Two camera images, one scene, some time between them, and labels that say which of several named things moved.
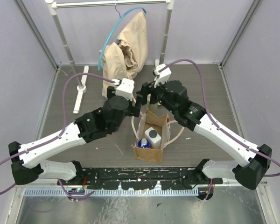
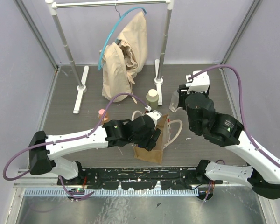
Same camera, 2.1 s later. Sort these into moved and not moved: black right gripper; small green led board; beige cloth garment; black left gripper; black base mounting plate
Moved: black left gripper; black right gripper
Not moved: beige cloth garment; black base mounting plate; small green led board
